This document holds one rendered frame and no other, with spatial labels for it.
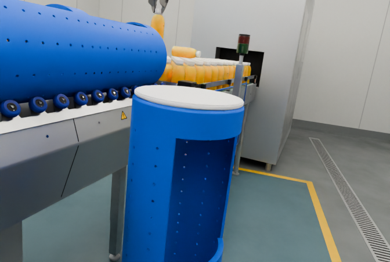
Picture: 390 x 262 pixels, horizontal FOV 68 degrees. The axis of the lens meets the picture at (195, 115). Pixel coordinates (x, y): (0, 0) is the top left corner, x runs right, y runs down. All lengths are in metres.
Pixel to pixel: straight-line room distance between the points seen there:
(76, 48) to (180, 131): 0.40
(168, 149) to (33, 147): 0.37
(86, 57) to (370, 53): 5.13
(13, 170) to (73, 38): 0.37
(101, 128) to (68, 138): 0.14
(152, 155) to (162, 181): 0.06
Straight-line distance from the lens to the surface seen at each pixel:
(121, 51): 1.02
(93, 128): 0.98
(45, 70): 0.81
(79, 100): 0.94
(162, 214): 0.70
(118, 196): 1.57
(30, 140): 0.83
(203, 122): 0.61
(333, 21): 5.52
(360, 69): 5.60
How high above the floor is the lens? 1.14
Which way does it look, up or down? 13 degrees down
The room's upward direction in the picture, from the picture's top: 7 degrees clockwise
